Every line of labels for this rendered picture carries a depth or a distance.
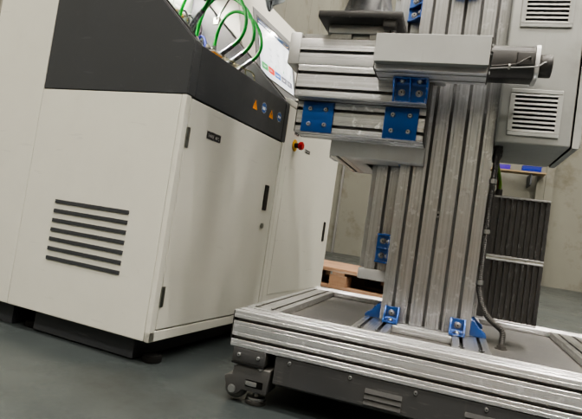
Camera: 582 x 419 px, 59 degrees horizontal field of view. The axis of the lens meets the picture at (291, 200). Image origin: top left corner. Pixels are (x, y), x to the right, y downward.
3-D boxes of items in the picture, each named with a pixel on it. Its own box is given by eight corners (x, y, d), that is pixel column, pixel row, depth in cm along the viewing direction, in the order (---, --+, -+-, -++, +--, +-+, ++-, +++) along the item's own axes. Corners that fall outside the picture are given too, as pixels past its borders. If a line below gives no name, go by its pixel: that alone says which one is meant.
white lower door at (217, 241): (156, 331, 148) (193, 97, 151) (150, 329, 149) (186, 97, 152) (258, 310, 208) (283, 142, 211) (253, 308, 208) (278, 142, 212)
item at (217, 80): (195, 98, 153) (203, 45, 154) (183, 97, 155) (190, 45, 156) (281, 140, 210) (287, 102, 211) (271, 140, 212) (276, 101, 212)
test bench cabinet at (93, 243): (143, 368, 146) (186, 93, 149) (2, 325, 169) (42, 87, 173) (256, 334, 210) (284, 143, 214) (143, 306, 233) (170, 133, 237)
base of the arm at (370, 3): (396, 38, 150) (401, 5, 151) (391, 16, 136) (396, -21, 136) (345, 36, 155) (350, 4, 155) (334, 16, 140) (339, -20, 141)
